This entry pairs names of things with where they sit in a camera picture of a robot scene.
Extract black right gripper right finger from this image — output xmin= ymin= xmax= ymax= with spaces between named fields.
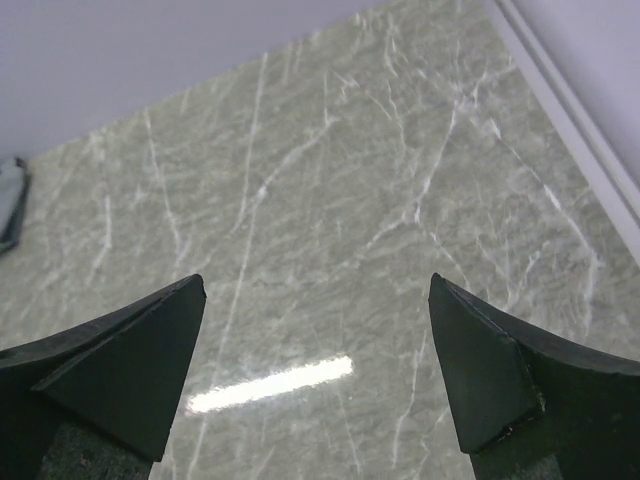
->
xmin=429 ymin=274 xmax=639 ymax=479

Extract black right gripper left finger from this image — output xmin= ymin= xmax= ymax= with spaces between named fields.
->
xmin=1 ymin=274 xmax=206 ymax=479

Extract grey long sleeve shirt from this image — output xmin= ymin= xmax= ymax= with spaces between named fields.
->
xmin=1 ymin=157 xmax=31 ymax=255

